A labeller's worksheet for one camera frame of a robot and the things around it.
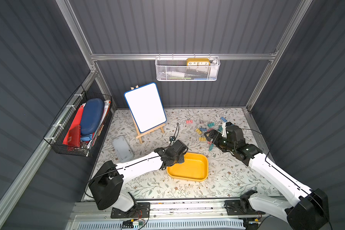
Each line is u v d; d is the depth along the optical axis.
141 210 0.73
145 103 0.86
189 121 1.12
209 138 0.71
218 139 0.70
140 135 0.94
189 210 0.75
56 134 0.61
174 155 0.63
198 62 0.87
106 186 0.42
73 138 0.65
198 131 1.05
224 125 0.75
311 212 0.38
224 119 1.13
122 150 0.94
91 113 0.74
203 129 1.06
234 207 0.72
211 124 1.08
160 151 0.60
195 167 0.89
